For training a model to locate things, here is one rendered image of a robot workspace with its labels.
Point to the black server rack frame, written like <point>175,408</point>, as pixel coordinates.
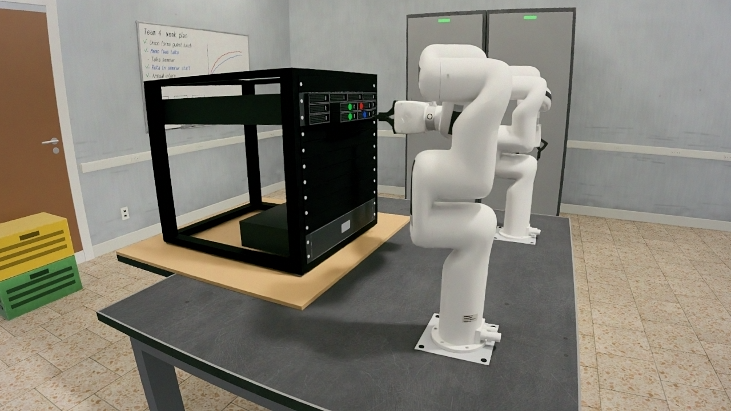
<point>330,169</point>

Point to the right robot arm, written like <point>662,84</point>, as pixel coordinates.
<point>533,97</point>

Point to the tan wooden board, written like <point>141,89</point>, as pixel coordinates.
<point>264,283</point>

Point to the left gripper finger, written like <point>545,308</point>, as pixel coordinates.
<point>388,120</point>
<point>387,114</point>

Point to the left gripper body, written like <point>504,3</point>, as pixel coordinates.
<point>409,117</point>

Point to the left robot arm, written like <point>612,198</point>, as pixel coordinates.
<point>474,92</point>

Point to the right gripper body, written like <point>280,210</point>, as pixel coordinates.
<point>538,136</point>

